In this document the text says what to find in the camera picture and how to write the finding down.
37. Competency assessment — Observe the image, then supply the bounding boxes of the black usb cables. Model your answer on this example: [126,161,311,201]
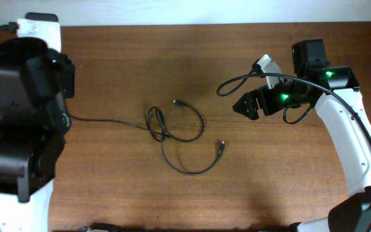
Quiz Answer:
[66,99,226,177]

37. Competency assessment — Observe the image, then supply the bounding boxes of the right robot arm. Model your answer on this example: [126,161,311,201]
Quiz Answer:
[233,39,371,231]

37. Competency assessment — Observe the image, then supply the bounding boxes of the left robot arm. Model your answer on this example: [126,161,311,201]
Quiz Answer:
[0,37,75,231]

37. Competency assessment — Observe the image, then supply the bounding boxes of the right camera black cable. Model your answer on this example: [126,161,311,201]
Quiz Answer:
[216,69,371,232]

